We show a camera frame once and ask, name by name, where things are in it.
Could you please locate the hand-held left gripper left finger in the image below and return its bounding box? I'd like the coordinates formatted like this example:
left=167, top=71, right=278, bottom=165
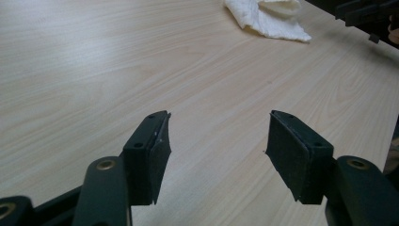
left=120, top=109, right=173, bottom=207

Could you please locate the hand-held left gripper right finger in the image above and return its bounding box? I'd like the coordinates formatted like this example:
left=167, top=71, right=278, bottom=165
left=264, top=109, right=335, bottom=206

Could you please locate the white towel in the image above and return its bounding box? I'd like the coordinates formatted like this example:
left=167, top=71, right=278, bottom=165
left=223, top=0, right=312, bottom=43

